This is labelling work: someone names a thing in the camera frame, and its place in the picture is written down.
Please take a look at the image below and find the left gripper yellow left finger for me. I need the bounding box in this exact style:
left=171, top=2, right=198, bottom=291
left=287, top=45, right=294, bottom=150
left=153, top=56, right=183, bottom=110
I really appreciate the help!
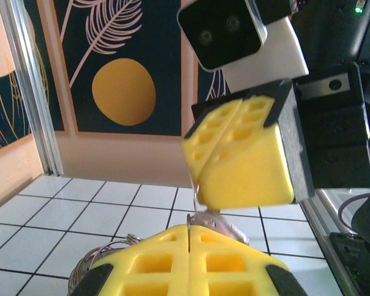
left=68, top=224, right=191, bottom=296

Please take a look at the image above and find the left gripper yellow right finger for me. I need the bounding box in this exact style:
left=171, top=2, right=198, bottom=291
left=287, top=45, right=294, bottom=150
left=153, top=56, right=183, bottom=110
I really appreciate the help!
left=189, top=226, right=308, bottom=296

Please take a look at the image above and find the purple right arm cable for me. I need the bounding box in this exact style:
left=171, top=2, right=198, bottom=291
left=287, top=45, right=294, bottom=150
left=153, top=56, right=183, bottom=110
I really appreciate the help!
left=338, top=192, right=370, bottom=232

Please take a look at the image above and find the aluminium side rail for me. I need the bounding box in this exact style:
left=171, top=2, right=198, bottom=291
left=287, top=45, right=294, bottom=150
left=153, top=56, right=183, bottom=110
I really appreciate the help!
left=300, top=187, right=363, bottom=296

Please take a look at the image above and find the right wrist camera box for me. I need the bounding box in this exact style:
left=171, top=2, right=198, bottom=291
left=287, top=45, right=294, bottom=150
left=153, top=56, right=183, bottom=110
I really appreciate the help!
left=176, top=0, right=310, bottom=93

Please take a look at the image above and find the aluminium frame post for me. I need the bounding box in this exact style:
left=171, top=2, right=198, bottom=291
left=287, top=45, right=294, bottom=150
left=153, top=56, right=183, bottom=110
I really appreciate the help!
left=0, top=0, right=64, bottom=176

